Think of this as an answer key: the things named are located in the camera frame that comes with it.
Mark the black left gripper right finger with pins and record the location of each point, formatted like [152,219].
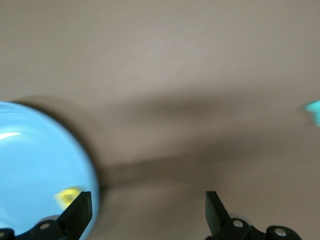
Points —
[217,220]

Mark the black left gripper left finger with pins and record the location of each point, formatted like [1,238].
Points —
[75,220]

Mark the yellow letter D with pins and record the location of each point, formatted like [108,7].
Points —
[67,196]

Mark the teal letter L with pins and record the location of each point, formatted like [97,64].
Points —
[313,112]

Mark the blue plate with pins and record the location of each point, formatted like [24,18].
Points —
[37,162]

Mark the brown table cover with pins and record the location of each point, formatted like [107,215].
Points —
[160,50]

